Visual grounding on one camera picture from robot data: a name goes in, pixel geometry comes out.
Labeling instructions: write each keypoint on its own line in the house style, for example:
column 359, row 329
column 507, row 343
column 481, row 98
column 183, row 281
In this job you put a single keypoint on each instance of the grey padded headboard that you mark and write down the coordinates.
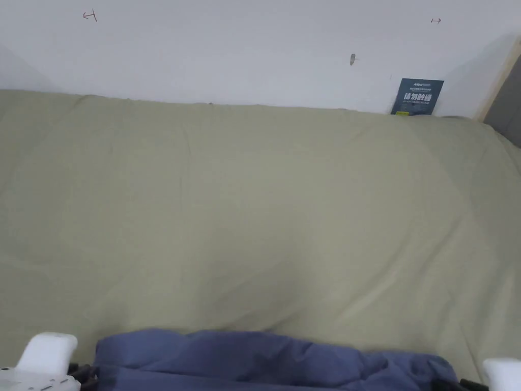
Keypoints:
column 504, row 110

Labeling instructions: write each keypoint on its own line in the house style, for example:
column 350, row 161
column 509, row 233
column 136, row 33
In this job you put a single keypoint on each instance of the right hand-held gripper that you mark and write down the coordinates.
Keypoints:
column 502, row 374

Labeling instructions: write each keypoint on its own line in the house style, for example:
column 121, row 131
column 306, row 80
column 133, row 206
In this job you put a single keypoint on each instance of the dark blue shirt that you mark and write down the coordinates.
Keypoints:
column 252, row 362

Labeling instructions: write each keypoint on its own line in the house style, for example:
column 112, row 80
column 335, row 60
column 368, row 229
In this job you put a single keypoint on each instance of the dark blue printed card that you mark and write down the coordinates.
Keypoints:
column 417, row 97

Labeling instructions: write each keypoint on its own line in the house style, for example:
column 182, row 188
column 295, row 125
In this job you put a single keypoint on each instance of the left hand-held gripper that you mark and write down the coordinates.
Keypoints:
column 40, row 362

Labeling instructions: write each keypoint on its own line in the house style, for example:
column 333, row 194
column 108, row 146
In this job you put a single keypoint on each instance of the bed with pale green sheet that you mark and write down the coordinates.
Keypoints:
column 252, row 203

